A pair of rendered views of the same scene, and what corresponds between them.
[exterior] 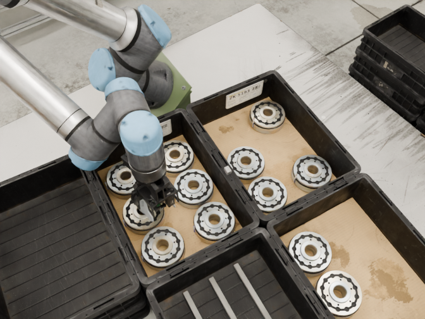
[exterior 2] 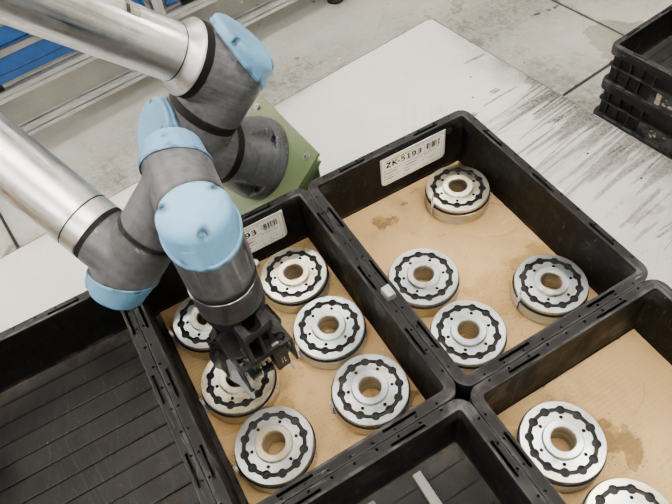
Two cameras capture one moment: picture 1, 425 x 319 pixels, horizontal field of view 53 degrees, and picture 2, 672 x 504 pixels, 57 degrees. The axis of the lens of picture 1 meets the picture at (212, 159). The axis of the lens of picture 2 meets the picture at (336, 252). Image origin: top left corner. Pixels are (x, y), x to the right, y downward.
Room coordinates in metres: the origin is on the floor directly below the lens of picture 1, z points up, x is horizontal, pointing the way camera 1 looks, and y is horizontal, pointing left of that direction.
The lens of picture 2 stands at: (0.11, -0.04, 1.62)
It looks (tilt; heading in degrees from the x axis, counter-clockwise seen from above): 53 degrees down; 8
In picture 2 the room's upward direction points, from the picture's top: 10 degrees counter-clockwise
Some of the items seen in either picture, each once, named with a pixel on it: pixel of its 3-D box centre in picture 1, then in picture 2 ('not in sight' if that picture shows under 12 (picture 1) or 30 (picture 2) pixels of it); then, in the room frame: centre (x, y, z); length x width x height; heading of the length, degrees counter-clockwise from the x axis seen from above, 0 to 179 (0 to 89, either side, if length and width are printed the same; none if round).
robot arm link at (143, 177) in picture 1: (149, 162); (229, 286); (0.48, 0.13, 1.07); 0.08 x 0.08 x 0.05
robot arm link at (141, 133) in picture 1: (142, 140); (206, 241); (0.48, 0.14, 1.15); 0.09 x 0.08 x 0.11; 24
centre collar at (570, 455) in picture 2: (310, 250); (562, 439); (0.38, -0.24, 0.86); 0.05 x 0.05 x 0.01
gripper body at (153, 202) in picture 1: (153, 185); (247, 329); (0.47, 0.13, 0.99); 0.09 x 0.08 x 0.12; 38
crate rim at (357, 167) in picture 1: (269, 138); (462, 230); (0.66, -0.15, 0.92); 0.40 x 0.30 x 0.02; 30
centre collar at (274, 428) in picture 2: (162, 245); (273, 443); (0.38, 0.11, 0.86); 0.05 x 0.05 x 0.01
